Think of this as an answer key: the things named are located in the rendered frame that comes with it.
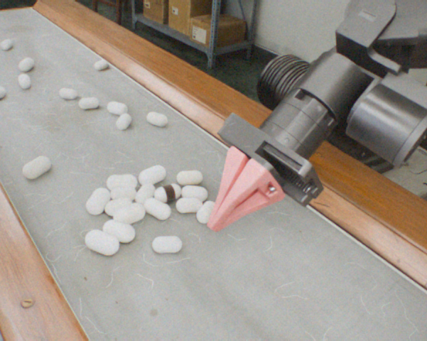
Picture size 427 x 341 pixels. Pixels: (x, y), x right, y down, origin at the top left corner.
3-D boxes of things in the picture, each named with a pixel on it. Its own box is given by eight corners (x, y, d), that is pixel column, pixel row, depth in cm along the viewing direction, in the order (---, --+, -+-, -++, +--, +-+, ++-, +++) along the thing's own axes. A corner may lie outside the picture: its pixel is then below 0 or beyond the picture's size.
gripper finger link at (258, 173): (212, 235, 31) (282, 151, 32) (165, 190, 35) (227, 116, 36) (240, 251, 37) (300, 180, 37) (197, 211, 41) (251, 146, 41)
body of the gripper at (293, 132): (298, 180, 30) (353, 113, 31) (217, 124, 36) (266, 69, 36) (312, 204, 36) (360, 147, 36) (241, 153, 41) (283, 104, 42)
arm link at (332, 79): (327, 67, 40) (325, 34, 35) (382, 98, 37) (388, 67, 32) (288, 114, 40) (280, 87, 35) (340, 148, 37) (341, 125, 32)
